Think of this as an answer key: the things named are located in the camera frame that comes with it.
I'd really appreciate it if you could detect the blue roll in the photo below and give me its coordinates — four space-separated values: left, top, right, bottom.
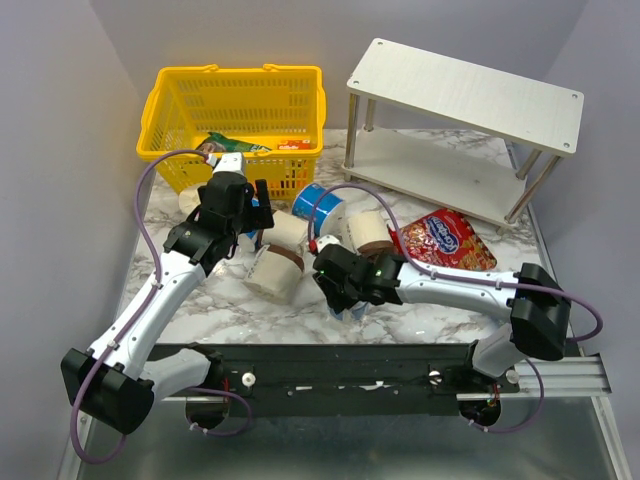
237 198 274 252
292 183 346 236
329 302 370 322

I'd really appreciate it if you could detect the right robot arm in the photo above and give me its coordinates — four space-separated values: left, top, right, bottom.
313 244 571 392

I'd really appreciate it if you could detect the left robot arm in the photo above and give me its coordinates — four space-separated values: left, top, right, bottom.
61 171 274 435

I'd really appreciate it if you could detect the white two-tier shelf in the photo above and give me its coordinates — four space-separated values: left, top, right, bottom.
343 38 584 228

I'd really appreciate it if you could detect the beige brown roll middle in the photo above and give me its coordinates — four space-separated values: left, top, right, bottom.
260 210 308 256

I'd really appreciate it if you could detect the beige brown roll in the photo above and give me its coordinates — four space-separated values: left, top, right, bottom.
243 245 305 304
341 211 395 259
260 210 308 256

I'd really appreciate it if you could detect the beige roll near basket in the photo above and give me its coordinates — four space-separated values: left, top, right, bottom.
178 183 206 223

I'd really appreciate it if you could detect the beige brown roll centre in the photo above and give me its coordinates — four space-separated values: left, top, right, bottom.
341 211 395 259

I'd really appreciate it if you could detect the beige brown roll front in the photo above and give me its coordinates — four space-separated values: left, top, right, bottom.
243 245 305 304

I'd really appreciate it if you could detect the orange box in basket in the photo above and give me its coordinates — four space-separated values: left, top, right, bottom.
277 139 313 151

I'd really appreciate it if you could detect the green snack packet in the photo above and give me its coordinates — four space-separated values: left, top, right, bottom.
196 132 271 154

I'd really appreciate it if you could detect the red snack bag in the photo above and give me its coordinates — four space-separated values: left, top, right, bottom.
399 208 497 271

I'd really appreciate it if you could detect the yellow plastic shopping basket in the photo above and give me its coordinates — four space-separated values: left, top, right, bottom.
136 64 327 201

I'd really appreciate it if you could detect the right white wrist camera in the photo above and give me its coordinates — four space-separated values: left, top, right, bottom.
309 234 341 256

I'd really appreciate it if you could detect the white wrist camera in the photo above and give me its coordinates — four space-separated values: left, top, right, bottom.
309 234 341 256
206 152 246 176

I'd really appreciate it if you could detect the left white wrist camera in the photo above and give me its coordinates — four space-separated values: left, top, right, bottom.
206 152 246 176

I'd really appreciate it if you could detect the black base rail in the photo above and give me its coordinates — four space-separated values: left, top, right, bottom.
149 342 521 417

